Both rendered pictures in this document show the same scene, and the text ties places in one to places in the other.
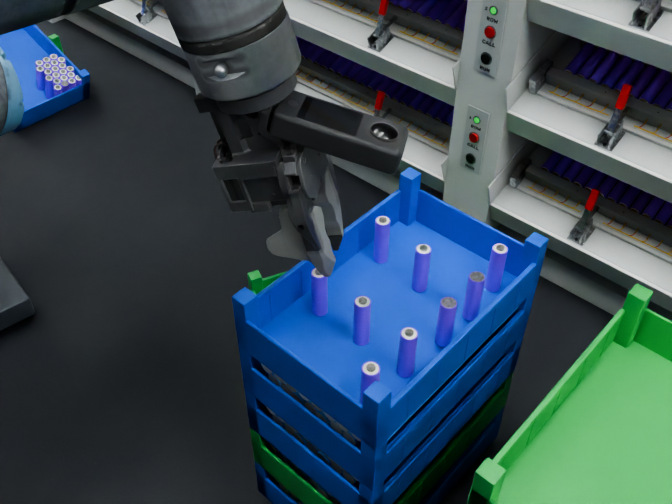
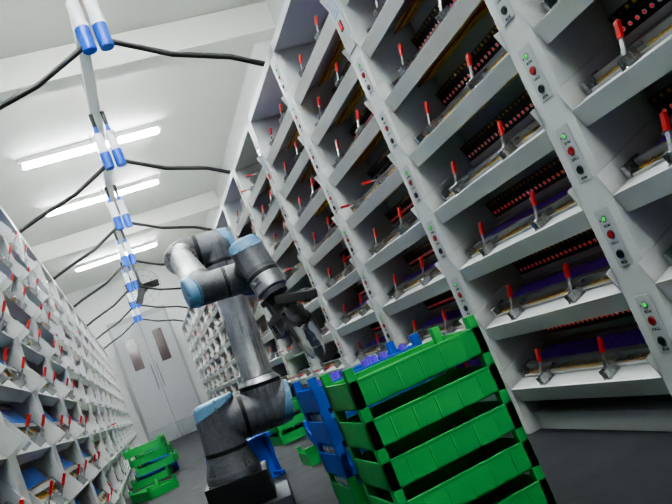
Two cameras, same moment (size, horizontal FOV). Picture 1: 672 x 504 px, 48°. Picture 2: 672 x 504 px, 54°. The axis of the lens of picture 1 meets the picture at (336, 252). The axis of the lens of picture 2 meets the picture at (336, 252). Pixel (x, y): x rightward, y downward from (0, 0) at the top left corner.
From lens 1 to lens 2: 1.38 m
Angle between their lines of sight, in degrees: 57
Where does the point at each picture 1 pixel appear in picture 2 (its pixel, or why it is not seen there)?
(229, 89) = (258, 290)
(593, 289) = (579, 417)
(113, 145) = not seen: hidden behind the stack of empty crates
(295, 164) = (283, 309)
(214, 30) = (249, 273)
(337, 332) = not seen: hidden behind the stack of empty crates
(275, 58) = (268, 277)
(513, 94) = (483, 319)
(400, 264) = not seen: hidden behind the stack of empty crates
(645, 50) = (492, 263)
